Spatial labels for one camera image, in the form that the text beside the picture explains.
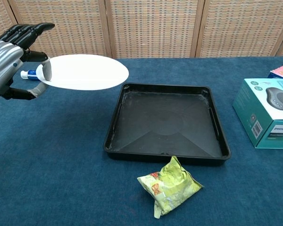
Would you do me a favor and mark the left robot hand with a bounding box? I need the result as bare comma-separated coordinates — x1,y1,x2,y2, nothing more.
0,22,56,102

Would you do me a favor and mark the white round plate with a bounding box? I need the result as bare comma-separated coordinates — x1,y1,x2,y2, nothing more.
35,54,130,91

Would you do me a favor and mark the black square tray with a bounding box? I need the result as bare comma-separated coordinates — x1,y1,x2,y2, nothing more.
103,82,231,167

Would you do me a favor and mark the toothpaste tube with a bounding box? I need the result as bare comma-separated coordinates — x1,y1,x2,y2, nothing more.
20,69,40,81

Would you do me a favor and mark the blue table cloth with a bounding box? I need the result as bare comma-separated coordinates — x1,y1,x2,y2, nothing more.
0,56,283,226

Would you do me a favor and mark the woven folding screen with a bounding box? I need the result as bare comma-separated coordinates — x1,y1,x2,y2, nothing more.
0,0,283,59

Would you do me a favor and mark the green snack packet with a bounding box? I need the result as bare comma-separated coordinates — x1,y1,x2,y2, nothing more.
136,155,204,219

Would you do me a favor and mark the teal speaker box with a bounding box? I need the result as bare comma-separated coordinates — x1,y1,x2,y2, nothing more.
232,78,283,149

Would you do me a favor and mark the pink blue cookie box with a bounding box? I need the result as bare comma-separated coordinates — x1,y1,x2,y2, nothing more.
267,64,283,80

